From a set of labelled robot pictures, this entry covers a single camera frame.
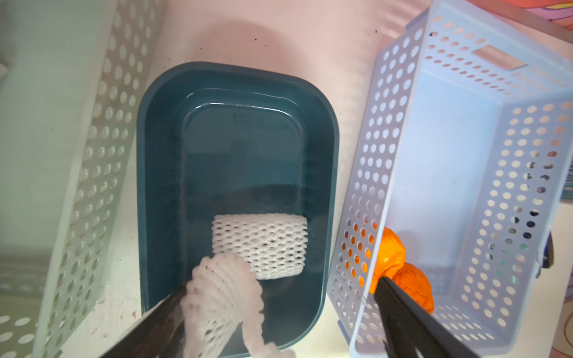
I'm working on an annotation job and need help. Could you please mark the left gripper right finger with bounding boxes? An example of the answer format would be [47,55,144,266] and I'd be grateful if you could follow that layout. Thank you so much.
[374,277,477,358]

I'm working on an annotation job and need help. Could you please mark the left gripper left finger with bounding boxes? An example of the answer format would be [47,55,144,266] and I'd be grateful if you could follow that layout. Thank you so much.
[102,286,186,358]

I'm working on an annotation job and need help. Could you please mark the white foam net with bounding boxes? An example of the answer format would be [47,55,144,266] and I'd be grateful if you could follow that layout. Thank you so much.
[180,253,296,357]
[211,213,308,280]

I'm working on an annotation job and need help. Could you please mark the light blue plastic basket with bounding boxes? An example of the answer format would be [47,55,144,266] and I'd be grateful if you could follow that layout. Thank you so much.
[327,1,572,357]

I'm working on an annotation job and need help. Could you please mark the dark teal plastic tub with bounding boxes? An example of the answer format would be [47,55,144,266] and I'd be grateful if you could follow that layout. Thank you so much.
[137,62,339,348]

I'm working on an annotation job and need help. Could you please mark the green plastic basket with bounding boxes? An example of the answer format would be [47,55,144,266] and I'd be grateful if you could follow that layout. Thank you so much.
[1,1,166,357]

